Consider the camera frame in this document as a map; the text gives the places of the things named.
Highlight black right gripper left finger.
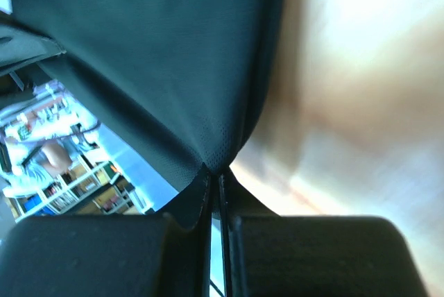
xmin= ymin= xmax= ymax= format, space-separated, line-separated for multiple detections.
xmin=1 ymin=167 xmax=212 ymax=296

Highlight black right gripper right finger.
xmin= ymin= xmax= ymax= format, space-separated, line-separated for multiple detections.
xmin=218 ymin=171 xmax=427 ymax=296

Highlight black t shirt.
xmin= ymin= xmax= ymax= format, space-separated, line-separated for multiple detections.
xmin=0 ymin=0 xmax=289 ymax=194

